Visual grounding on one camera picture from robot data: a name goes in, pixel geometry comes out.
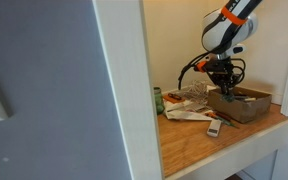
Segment red pocket knife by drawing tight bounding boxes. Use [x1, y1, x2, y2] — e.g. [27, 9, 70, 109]
[215, 111, 234, 123]

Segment brown cardboard box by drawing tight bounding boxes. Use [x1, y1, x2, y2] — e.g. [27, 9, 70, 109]
[207, 85, 273, 124]

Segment black wrist cable bundle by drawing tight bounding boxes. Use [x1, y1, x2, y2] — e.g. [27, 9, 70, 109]
[177, 49, 248, 92]

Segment white remote control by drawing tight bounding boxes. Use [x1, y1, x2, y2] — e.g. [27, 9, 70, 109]
[206, 119, 223, 138]

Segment glass jar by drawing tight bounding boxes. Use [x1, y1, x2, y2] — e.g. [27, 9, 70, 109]
[153, 86, 166, 116]

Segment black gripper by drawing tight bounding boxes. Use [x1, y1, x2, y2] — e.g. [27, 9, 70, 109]
[206, 59, 241, 97]

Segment orange cable strap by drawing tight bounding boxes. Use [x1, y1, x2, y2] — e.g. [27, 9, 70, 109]
[220, 6, 248, 26]

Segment orange scissors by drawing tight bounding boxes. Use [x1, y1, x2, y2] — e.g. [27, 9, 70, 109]
[162, 93, 187, 104]

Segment green pencil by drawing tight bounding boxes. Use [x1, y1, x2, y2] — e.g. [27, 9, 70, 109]
[217, 118, 240, 130]

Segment white paper sheets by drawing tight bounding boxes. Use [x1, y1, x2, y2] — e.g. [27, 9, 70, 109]
[163, 99, 215, 122]

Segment dark green tape dispenser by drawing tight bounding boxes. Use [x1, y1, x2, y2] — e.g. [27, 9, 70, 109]
[222, 93, 236, 103]

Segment white cable tangle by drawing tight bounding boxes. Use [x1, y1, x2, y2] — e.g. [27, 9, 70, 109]
[180, 79, 218, 105]

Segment small orange cable clip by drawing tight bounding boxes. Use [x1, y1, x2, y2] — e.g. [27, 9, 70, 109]
[194, 60, 208, 73]

